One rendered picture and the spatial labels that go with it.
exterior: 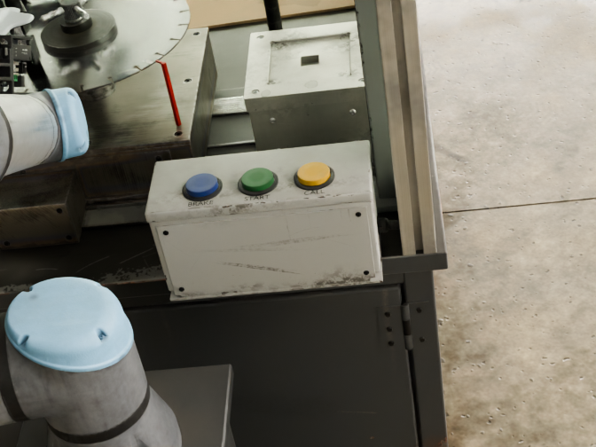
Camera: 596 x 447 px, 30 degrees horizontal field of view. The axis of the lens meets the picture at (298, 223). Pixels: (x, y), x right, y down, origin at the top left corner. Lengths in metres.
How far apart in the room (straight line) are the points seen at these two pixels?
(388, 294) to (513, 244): 1.11
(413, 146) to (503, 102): 1.73
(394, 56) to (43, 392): 0.54
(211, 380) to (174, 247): 0.18
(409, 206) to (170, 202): 0.30
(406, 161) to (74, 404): 0.50
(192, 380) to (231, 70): 0.71
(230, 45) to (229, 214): 0.67
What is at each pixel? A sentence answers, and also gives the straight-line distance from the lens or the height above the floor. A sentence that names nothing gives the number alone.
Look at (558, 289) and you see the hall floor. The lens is 2.50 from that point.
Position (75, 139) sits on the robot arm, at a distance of 1.18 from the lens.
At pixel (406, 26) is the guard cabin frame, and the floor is 1.09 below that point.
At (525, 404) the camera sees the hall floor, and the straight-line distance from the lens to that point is 2.27.
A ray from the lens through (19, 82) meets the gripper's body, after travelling 1.40.
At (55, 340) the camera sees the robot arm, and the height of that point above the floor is 0.98.
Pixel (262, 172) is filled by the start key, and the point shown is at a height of 0.91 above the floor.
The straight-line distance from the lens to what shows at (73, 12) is 1.66.
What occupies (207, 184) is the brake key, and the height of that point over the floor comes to 0.91.
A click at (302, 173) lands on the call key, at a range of 1.36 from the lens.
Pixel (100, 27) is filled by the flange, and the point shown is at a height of 0.96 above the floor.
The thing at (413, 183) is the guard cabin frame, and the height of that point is 0.86.
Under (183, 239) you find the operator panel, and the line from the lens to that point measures 1.39.
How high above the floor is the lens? 1.72
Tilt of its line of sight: 39 degrees down
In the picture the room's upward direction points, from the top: 10 degrees counter-clockwise
